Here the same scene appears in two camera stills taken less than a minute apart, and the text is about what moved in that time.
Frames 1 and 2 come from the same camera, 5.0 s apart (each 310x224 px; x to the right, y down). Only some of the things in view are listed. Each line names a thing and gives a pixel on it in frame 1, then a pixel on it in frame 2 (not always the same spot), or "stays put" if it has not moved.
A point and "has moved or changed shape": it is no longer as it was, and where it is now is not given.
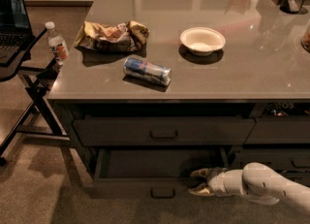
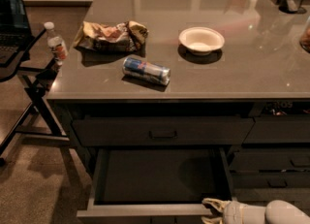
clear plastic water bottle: (57, 44) stays put
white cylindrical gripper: (216, 182) to (234, 212)
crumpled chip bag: (125, 36) stays put
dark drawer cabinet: (154, 144) stays put
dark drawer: (153, 172) has moved or changed shape
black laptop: (15, 32) stays put
